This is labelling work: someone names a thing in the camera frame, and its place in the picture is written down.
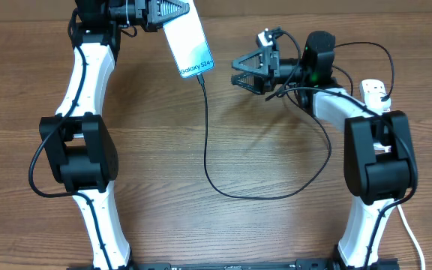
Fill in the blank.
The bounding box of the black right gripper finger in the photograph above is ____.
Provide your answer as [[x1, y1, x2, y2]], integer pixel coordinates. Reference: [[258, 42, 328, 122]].
[[232, 48, 266, 74], [231, 73, 266, 94]]

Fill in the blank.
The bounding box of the blue smartphone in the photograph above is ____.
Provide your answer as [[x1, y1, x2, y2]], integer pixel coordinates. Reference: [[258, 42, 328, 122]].
[[163, 0, 215, 79]]

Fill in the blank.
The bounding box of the black charger cable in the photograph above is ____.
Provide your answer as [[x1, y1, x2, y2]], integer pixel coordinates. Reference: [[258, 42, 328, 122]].
[[196, 41, 395, 201]]

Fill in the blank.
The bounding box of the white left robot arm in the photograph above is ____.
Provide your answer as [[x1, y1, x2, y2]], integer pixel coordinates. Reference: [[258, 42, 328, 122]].
[[28, 0, 191, 269]]

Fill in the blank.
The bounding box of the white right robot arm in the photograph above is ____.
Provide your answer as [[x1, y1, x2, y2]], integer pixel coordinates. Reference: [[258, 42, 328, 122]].
[[231, 28, 419, 269]]

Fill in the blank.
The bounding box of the white power strip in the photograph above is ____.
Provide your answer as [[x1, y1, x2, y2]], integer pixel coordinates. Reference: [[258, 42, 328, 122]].
[[359, 79, 392, 115]]

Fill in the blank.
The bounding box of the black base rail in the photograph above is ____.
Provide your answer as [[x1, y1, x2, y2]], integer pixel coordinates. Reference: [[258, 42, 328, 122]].
[[65, 257, 401, 270]]

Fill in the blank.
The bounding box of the white power strip cord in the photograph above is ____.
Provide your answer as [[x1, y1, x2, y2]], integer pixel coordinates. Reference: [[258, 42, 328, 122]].
[[395, 204, 427, 270]]

